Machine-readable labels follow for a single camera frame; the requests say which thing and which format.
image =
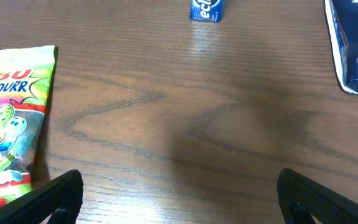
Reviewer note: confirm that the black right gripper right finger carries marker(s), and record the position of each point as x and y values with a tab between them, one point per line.
303	200

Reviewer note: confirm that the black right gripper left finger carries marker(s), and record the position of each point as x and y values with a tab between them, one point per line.
59	200

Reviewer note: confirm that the blue Eclipse mint box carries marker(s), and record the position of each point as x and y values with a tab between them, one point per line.
206	10

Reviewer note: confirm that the green Haribo gummy candy bag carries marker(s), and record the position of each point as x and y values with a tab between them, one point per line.
25	78

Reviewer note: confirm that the blue Dairy Milk chocolate bar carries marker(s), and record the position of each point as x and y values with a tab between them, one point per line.
342	21

